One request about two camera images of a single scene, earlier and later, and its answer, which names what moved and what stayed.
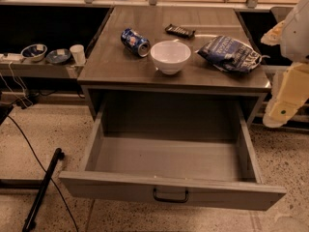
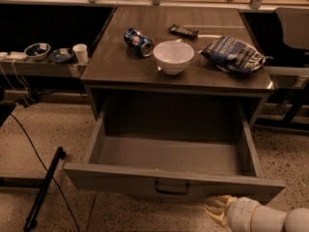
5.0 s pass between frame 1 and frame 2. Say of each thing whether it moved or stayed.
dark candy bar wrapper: stayed
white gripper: moved
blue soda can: stayed
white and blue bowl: stayed
